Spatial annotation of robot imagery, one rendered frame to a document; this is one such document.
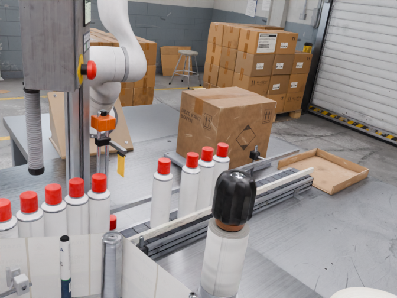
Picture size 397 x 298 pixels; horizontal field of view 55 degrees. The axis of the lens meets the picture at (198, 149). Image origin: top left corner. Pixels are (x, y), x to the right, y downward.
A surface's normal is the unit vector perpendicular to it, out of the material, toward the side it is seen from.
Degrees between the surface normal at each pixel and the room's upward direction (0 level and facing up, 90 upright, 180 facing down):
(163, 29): 90
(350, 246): 0
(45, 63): 90
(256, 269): 0
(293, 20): 90
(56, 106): 43
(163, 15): 90
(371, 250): 0
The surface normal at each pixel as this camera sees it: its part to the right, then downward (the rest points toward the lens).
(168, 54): 0.56, 0.04
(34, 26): 0.12, 0.39
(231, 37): -0.78, 0.15
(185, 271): 0.11, -0.92
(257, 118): 0.60, 0.37
